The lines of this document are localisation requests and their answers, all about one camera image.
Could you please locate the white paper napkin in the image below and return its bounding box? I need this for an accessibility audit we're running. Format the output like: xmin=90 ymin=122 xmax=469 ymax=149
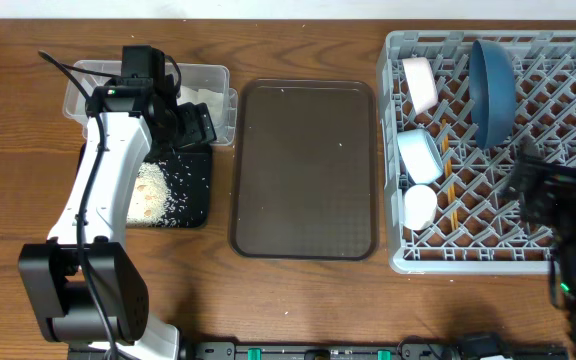
xmin=177 ymin=86 xmax=224 ymax=126

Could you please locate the wooden chopstick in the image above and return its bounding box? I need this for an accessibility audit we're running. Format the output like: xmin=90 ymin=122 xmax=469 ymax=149
xmin=441 ymin=118 xmax=455 ymax=203
xmin=442 ymin=139 xmax=458 ymax=231

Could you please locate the dark blue plate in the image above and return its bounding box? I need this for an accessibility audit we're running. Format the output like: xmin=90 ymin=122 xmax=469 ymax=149
xmin=468 ymin=40 xmax=517 ymax=149

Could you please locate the white green cup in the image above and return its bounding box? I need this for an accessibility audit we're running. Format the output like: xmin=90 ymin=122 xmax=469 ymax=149
xmin=403 ymin=185 xmax=438 ymax=231

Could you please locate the light blue bowl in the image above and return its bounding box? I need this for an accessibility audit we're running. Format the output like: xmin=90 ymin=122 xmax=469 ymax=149
xmin=397 ymin=128 xmax=443 ymax=185

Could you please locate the beige bowl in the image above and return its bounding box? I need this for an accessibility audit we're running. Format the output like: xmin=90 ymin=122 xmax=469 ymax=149
xmin=402 ymin=57 xmax=438 ymax=115

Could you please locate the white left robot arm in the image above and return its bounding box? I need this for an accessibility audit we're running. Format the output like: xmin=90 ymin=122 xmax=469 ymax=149
xmin=18 ymin=45 xmax=216 ymax=359

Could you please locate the grey dishwasher rack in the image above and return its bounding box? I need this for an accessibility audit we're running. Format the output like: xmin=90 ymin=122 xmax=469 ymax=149
xmin=376 ymin=30 xmax=576 ymax=275

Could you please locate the black tray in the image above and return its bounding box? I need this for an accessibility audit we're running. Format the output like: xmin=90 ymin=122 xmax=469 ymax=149
xmin=51 ymin=135 xmax=212 ymax=242

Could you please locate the clear plastic bin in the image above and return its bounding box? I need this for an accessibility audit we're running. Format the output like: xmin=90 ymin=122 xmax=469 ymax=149
xmin=74 ymin=60 xmax=238 ymax=146

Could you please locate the pile of rice scraps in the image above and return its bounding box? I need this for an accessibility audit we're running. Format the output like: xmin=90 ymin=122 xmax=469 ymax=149
xmin=127 ymin=159 xmax=189 ymax=228

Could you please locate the brown serving tray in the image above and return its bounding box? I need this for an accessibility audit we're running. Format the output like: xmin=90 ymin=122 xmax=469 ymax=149
xmin=229 ymin=79 xmax=379 ymax=261

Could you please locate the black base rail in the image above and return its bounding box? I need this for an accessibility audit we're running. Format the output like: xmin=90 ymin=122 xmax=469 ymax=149
xmin=66 ymin=333 xmax=569 ymax=360

